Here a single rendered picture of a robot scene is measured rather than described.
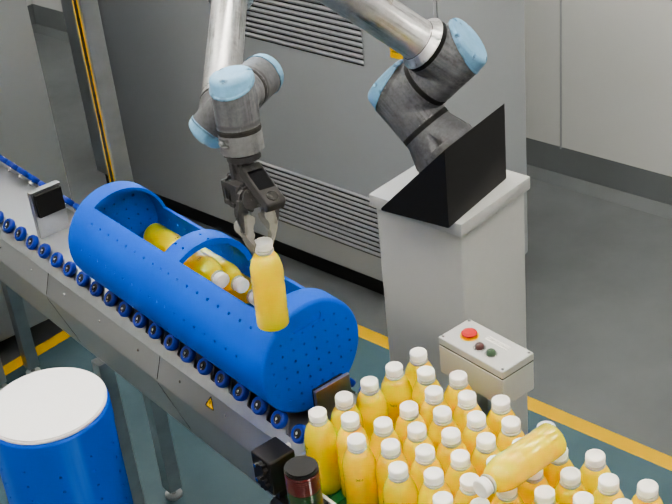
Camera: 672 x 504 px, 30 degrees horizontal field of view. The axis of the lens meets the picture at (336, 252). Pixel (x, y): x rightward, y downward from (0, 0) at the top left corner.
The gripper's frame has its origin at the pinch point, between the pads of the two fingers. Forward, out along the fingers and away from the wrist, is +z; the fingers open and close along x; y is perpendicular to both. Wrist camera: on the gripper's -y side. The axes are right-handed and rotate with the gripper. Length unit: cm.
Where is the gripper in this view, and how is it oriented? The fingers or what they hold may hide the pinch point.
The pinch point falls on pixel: (263, 243)
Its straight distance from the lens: 259.2
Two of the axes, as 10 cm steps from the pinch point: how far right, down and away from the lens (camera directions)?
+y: -5.9, -2.7, 7.6
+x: -8.0, 3.4, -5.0
